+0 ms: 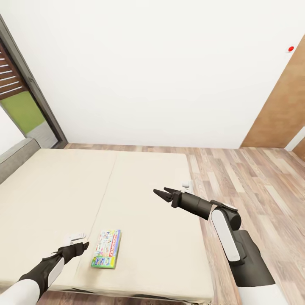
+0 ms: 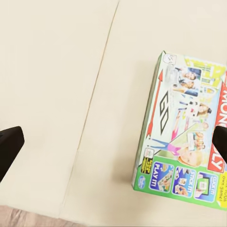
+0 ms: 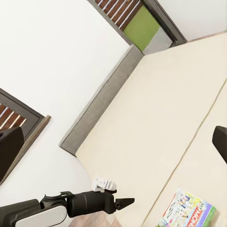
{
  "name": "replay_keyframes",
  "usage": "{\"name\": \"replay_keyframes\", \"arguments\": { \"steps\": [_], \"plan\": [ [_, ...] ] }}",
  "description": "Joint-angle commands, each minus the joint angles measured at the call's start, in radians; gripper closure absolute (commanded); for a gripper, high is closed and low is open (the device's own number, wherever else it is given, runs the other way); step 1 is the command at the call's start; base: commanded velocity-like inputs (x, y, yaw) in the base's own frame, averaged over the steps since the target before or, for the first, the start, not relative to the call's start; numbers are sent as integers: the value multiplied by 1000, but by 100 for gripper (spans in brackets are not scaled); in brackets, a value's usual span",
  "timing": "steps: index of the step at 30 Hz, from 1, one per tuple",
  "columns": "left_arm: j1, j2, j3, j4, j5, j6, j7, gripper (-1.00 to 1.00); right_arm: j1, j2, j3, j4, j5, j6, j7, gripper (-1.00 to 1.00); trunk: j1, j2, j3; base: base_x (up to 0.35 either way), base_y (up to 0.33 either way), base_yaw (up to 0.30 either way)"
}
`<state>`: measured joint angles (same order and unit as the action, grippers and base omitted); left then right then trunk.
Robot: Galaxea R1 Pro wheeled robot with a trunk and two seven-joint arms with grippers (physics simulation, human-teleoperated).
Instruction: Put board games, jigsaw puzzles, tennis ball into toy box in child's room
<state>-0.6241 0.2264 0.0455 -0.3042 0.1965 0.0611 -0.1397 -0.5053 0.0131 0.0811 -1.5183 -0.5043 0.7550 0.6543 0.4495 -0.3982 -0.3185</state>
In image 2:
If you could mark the bed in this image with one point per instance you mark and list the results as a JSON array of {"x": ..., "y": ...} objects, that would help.
[{"x": 76, "y": 76}]

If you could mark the board game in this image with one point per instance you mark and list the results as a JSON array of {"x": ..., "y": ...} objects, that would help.
[{"x": 176, "y": 158}]

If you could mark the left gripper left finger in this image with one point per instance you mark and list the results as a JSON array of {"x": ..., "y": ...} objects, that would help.
[{"x": 11, "y": 142}]

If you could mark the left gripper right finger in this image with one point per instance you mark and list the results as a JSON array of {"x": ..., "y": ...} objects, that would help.
[{"x": 219, "y": 140}]

